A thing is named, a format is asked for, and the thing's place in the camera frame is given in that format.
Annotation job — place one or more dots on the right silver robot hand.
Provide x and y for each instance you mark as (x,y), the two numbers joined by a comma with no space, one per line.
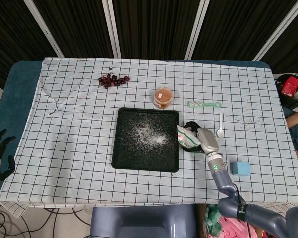
(208,141)

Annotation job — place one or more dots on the white green packet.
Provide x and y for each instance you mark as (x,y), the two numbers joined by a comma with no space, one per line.
(187,137)

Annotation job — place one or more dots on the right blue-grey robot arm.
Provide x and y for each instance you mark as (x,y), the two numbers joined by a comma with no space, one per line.
(222,178)

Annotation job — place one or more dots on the white salt pile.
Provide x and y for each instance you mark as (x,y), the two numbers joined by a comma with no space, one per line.
(149,135)

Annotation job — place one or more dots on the black square tray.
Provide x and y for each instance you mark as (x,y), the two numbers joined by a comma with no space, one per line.
(129,153)

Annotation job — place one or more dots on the white plastic spoon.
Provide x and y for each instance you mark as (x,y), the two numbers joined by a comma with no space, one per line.
(220,132)

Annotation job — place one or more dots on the green hairbrush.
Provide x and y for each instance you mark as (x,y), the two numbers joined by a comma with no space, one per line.
(201,104)

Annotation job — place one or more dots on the blue foam cube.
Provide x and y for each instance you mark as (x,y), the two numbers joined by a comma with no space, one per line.
(241,169)

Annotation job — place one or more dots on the clear jar orange contents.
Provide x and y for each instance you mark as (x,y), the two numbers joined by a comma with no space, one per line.
(163,96)

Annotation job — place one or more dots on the green patterned cloth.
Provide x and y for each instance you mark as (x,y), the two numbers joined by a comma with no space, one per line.
(212,219)

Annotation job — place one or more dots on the cardboard box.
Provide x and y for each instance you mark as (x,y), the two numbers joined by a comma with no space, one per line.
(201,223)

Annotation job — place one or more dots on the white black checkered tablecloth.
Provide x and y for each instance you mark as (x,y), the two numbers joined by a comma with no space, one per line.
(77,138)

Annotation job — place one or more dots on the pink cloth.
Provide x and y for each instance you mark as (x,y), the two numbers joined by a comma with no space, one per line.
(232,225)

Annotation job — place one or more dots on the person bare limb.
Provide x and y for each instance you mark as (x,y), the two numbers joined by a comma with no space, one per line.
(296,119)

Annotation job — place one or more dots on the black bin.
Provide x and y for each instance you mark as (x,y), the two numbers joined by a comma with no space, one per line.
(279,84)

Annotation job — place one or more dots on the red box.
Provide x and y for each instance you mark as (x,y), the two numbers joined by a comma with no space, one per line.
(290,86)

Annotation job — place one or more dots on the blue-grey robot torso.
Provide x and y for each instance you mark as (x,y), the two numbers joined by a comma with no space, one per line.
(139,223)

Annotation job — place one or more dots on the dark red grape bunch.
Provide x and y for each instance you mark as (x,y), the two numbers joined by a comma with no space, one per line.
(113,81)

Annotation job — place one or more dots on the white partition frame post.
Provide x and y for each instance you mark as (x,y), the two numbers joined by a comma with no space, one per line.
(280,27)
(196,29)
(111,27)
(46,29)

